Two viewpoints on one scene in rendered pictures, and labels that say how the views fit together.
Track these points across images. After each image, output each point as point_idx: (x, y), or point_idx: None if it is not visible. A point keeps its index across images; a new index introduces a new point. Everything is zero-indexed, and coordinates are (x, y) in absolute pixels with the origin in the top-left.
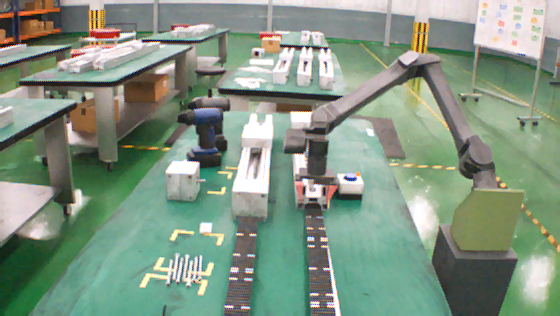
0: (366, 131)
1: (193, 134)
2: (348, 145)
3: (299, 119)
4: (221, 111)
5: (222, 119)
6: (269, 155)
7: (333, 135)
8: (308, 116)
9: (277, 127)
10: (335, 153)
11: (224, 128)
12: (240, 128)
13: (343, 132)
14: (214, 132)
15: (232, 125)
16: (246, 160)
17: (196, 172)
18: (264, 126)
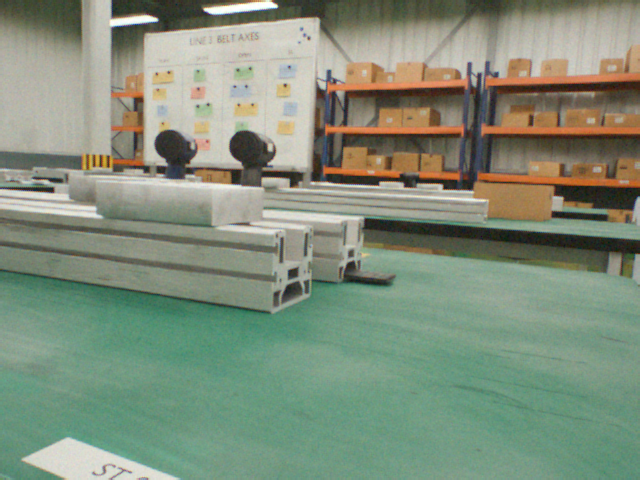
0: (169, 468)
1: (363, 250)
2: (37, 329)
3: (159, 182)
4: (159, 133)
5: (156, 149)
6: (40, 197)
7: (211, 340)
8: (175, 184)
9: (397, 296)
10: (17, 296)
11: (404, 265)
12: (398, 272)
13: (235, 373)
14: (169, 177)
15: (433, 271)
16: (50, 194)
17: (68, 192)
18: (153, 179)
